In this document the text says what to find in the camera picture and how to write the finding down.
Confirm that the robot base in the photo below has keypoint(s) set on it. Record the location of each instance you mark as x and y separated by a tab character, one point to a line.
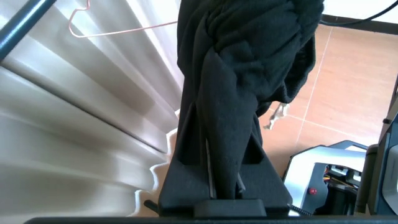
308	165

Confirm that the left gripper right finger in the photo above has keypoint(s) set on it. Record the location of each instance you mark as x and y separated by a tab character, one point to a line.
267	183

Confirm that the beige curtain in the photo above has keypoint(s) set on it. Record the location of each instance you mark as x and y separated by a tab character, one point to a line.
77	109

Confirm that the pink clothes hanger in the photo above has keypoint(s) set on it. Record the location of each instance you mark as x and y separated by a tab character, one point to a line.
124	31

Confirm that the black clothes rack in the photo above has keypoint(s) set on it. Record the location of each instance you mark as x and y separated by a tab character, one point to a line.
18	28

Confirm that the black shorts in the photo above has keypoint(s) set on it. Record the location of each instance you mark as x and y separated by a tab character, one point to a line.
242	62

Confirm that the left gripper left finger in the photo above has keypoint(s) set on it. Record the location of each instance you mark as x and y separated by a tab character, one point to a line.
183	183

